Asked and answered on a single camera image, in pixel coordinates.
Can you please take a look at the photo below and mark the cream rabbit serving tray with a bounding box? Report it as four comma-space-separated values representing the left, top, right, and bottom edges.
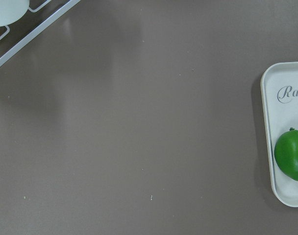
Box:
260, 62, 298, 207

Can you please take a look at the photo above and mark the white cup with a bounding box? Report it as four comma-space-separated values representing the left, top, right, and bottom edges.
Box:
0, 0, 30, 26

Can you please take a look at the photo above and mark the green lime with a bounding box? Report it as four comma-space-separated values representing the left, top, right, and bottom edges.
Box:
274, 127, 298, 181

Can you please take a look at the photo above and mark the white wire cup rack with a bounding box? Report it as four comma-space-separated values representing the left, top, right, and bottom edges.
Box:
0, 0, 79, 67

